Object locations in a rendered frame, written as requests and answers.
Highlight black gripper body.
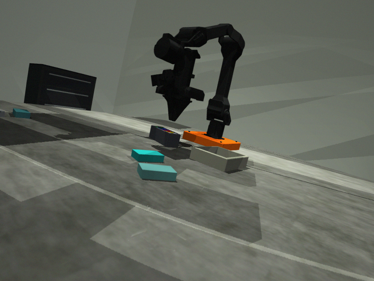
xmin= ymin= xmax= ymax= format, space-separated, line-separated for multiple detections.
xmin=156 ymin=66 xmax=205 ymax=101

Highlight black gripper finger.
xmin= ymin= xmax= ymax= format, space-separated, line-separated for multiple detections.
xmin=171 ymin=96 xmax=192 ymax=121
xmin=163 ymin=95 xmax=173 ymax=120

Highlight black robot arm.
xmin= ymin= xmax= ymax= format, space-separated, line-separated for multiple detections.
xmin=151 ymin=23 xmax=245 ymax=140

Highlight teal rectangular block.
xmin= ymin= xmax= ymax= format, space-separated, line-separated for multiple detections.
xmin=13 ymin=108 xmax=31 ymax=119
xmin=137 ymin=163 xmax=177 ymax=181
xmin=131 ymin=149 xmax=164 ymax=162

